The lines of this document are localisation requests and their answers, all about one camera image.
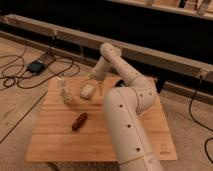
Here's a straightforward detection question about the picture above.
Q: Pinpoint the dark red pepper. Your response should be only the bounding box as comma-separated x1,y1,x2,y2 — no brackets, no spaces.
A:
72,113,88,131

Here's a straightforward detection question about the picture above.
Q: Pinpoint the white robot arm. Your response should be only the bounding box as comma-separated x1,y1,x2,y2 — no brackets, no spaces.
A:
90,42,163,171

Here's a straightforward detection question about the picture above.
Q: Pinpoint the wooden table board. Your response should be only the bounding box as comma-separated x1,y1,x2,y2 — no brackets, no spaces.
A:
25,76,178,163

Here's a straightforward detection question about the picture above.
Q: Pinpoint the black floor cable left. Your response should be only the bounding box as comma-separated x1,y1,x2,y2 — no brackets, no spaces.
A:
0,42,82,144

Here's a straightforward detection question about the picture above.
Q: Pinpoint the black cable right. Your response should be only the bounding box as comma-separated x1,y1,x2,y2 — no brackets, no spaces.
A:
188,75,213,164

